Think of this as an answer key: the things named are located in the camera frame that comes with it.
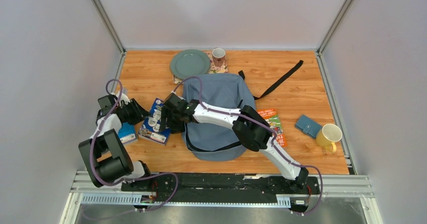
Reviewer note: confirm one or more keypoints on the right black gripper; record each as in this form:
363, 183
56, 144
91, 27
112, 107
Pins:
177, 128

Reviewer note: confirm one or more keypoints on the green ceramic plate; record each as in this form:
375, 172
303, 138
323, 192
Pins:
188, 63

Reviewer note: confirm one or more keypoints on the pink patterned mug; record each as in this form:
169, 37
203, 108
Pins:
218, 56

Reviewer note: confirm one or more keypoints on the dark blue treehouse book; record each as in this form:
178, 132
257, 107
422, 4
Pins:
153, 128

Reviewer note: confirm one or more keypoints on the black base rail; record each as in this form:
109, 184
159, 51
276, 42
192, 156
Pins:
225, 189

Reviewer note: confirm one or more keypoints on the light blue treehouse book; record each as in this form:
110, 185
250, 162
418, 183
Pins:
127, 133

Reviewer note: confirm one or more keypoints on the yellow mug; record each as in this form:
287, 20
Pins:
328, 136

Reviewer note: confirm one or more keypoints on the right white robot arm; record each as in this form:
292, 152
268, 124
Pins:
252, 131

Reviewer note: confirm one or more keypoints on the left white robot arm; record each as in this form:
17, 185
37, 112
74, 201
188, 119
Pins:
107, 156

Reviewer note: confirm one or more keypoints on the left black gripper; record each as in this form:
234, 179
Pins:
140, 113

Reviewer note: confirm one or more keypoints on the teal wallet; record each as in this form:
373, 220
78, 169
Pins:
308, 126

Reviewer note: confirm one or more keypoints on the blue-grey backpack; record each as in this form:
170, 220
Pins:
210, 142

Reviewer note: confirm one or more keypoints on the orange treehouse book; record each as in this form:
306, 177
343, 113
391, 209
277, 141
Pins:
272, 118

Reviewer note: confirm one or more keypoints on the floral placemat tray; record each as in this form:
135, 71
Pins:
213, 68

